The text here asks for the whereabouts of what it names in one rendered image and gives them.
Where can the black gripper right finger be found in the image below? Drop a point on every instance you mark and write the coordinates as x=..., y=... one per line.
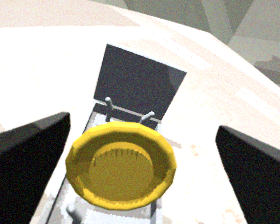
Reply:
x=253, y=169

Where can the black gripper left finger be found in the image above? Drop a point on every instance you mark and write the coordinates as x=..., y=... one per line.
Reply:
x=29, y=155

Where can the yellow plate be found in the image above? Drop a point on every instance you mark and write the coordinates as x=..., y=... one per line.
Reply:
x=120, y=166

